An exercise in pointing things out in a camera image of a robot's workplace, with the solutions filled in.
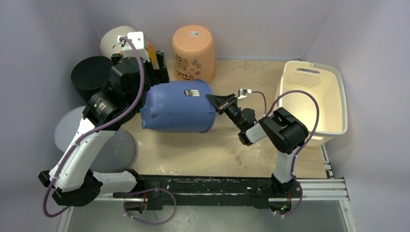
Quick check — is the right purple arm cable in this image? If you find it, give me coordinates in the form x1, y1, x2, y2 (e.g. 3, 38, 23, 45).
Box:
251, 90, 320, 180

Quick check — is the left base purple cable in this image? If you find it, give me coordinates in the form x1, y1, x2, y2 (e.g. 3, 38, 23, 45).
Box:
123, 187, 178, 225

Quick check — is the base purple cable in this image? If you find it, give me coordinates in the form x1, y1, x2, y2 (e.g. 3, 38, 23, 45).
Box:
123, 187, 178, 225
274, 179, 303, 218

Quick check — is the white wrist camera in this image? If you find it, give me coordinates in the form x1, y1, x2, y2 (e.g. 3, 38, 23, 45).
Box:
237, 88, 252, 100
117, 31, 151, 61

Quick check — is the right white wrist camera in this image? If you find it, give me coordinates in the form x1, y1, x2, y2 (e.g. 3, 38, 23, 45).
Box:
237, 88, 252, 100

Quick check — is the aluminium rail frame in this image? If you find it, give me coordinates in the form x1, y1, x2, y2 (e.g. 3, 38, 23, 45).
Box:
57, 145, 357, 232

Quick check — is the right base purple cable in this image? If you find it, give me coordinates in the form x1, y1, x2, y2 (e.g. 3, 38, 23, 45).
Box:
274, 179, 303, 218

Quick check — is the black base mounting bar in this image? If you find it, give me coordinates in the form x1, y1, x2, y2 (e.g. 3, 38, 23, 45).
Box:
113, 171, 303, 213

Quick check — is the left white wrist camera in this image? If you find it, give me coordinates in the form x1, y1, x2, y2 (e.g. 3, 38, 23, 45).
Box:
117, 31, 151, 61

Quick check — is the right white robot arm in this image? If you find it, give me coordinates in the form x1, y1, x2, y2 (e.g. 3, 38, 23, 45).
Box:
206, 94, 308, 197

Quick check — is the cream laundry basket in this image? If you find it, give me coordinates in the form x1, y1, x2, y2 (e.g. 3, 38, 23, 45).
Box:
275, 60, 348, 147

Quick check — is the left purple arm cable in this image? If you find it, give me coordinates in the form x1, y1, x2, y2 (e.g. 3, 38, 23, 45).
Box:
43, 37, 146, 218

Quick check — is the white orange yellow drum toy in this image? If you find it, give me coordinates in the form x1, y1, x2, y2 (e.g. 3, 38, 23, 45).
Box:
100, 26, 158, 64

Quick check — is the orange bucket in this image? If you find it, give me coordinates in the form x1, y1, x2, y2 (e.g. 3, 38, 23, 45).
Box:
172, 25, 216, 82

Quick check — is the black large bucket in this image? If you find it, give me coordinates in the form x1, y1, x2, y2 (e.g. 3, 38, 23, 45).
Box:
71, 56, 114, 103

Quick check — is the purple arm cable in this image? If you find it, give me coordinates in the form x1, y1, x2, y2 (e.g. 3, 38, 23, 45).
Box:
43, 37, 146, 218
251, 90, 320, 180

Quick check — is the blue bucket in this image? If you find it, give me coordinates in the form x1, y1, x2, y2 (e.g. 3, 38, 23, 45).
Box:
140, 80, 216, 133

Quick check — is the grey lavender bucket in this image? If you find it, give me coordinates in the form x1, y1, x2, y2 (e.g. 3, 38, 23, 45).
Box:
54, 106, 137, 173

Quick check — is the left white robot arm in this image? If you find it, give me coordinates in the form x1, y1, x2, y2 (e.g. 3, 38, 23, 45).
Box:
38, 51, 170, 207

